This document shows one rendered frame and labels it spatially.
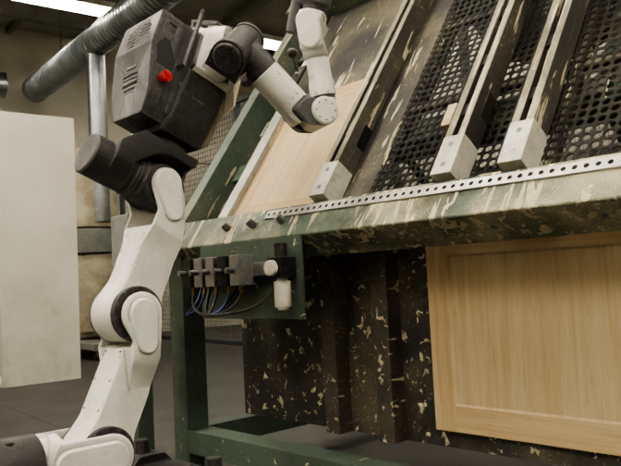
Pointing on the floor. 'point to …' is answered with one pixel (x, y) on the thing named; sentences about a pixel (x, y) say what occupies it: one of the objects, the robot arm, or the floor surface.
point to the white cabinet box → (38, 251)
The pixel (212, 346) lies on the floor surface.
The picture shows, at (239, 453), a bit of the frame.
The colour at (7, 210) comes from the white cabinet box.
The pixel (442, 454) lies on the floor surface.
